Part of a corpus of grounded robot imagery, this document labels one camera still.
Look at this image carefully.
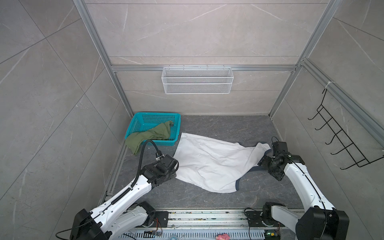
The white navy-trimmed tank top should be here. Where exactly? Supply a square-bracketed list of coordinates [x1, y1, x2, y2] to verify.
[174, 133, 271, 194]

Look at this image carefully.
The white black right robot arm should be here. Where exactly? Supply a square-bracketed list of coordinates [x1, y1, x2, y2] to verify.
[258, 154, 350, 240]

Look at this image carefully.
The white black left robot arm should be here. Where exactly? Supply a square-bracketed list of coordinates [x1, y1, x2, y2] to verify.
[68, 146, 179, 240]

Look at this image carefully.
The olive green tank top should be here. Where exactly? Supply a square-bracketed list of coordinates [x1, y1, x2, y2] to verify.
[125, 121, 174, 155]

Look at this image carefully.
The teal plastic basket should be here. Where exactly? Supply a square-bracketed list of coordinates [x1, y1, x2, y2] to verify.
[125, 112, 181, 146]

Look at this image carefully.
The green circuit board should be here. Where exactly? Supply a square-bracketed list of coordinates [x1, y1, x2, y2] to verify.
[265, 230, 281, 240]

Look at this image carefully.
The pink small object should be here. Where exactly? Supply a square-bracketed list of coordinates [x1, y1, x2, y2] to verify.
[216, 234, 231, 240]

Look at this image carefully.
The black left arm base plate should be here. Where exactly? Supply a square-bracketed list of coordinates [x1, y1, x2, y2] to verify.
[148, 211, 169, 228]

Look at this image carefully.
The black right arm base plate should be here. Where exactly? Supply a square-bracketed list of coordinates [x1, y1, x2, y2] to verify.
[244, 209, 285, 228]

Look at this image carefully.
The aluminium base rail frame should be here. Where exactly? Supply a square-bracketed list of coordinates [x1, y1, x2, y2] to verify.
[117, 209, 296, 240]

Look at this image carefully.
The black wire hook rack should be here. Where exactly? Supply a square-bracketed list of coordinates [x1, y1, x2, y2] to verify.
[308, 89, 384, 171]

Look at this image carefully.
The white wire mesh shelf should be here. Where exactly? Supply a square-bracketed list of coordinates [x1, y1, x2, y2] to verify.
[162, 67, 234, 95]

